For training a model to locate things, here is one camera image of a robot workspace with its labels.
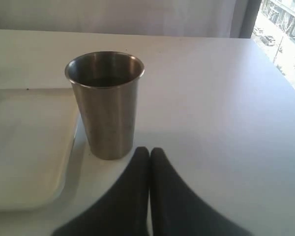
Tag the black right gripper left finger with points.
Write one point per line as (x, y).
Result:
(122, 210)

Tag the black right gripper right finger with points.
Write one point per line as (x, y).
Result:
(177, 211)

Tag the stainless steel tumbler cup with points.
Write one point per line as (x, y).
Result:
(105, 85)

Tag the white rectangular plastic tray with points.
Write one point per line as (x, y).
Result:
(37, 132)

